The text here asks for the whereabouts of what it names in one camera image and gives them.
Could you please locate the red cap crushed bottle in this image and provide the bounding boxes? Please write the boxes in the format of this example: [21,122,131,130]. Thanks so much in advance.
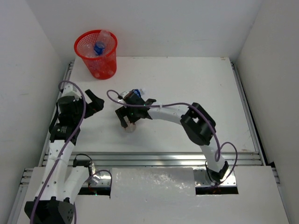
[123,116,136,133]

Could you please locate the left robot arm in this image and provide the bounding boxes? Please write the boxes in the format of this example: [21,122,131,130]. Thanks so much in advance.
[24,85,104,224]

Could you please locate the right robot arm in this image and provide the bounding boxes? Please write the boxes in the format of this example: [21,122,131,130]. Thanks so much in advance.
[115,89,228,183]

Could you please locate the red mesh waste bin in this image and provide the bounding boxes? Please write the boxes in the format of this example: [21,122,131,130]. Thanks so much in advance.
[74,30,118,80]

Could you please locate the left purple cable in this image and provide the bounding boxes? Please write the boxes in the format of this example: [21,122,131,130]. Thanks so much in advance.
[29,80,114,224]

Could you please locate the purple cable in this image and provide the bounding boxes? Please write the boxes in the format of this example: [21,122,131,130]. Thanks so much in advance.
[107,90,238,187]
[29,80,114,224]

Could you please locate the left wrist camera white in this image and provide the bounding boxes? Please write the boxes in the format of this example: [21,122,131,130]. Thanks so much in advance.
[61,84,81,100]

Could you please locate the left aluminium side rail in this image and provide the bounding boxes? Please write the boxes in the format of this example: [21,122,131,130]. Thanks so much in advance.
[38,60,75,167]

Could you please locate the aluminium side rail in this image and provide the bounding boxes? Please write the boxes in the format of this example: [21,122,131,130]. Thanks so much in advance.
[38,60,75,167]
[230,62,266,165]

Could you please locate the aluminium front rail frame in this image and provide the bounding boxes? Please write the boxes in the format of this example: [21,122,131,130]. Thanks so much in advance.
[20,151,264,189]

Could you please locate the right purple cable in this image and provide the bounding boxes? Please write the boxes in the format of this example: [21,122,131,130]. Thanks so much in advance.
[107,90,238,187]

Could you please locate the right aluminium side rail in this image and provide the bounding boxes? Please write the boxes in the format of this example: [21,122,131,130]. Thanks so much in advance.
[230,62,266,165]

